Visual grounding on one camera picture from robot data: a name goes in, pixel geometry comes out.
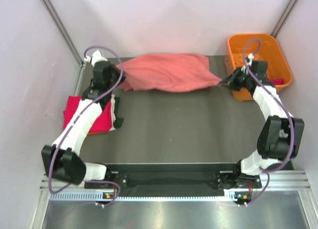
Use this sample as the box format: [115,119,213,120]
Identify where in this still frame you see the slotted grey cable duct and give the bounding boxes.
[50,191,248,202]

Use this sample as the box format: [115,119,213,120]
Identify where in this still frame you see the orange plastic basket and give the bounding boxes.
[220,33,293,101]

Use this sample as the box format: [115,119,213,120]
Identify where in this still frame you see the folded dark green t shirt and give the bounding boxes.
[113,96,124,130]

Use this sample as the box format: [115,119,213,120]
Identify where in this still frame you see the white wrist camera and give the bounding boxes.
[244,53,254,66]
[84,50,108,67]

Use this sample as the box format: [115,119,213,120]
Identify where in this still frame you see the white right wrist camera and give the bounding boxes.
[244,53,254,66]

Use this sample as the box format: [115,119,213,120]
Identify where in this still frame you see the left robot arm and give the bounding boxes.
[41,60,124,188]

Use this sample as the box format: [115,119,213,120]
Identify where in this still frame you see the salmon pink t shirt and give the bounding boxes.
[119,53,222,93]

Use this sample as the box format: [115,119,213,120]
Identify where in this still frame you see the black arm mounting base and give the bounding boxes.
[84,164,261,197]

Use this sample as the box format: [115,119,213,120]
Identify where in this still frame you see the folded white t shirt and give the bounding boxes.
[110,94,116,131]

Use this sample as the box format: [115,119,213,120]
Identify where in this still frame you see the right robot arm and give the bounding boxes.
[220,60,305,187]

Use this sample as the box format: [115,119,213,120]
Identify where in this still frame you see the magenta t shirt in basket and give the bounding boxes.
[267,78,284,85]

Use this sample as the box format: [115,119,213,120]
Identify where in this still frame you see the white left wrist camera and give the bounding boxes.
[84,50,108,67]

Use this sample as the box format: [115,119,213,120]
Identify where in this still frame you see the folded magenta t shirt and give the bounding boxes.
[63,96,112,133]

